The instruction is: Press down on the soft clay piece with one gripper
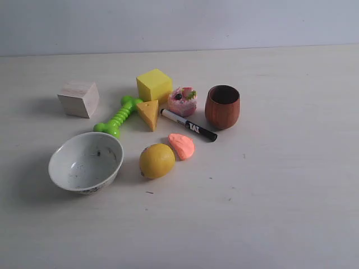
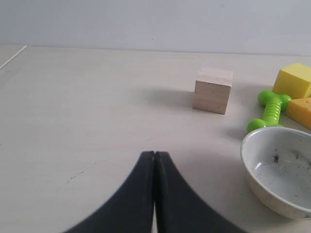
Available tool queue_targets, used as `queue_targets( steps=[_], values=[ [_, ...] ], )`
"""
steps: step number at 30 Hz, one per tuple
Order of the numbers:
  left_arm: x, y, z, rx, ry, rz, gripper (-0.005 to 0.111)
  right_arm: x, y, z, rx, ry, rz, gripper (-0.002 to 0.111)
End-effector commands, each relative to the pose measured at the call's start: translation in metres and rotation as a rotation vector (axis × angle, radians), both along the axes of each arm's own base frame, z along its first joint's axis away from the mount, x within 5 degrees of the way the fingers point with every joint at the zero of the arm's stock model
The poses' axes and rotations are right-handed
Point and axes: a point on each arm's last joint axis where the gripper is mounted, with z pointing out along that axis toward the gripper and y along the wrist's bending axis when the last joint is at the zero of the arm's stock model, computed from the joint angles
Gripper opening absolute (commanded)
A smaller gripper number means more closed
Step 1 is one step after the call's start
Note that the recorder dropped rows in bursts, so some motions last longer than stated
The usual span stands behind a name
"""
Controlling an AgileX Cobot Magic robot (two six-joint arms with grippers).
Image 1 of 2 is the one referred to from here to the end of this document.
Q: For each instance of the orange soft putty piece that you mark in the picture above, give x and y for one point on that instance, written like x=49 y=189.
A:
x=183 y=145

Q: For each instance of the black white marker pen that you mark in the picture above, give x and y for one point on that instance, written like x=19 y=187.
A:
x=211 y=136

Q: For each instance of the pink toy cake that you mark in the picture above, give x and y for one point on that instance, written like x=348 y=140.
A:
x=183 y=101

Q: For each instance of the yellow lemon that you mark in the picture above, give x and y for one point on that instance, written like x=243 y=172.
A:
x=156 y=161

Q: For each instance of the orange cheese wedge toy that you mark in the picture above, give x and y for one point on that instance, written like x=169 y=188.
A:
x=149 y=111

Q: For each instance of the brown wooden cup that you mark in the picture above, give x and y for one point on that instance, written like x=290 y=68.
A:
x=222 y=108

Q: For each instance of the yellow foam cube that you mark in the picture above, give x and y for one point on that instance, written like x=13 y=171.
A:
x=154 y=85

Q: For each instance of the green plastic bone toy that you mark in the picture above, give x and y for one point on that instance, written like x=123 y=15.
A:
x=111 y=127

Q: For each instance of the white ceramic bowl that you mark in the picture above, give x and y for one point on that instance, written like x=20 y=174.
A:
x=86 y=163

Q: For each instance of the light wooden cube block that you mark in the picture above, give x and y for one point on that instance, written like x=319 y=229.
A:
x=79 y=99

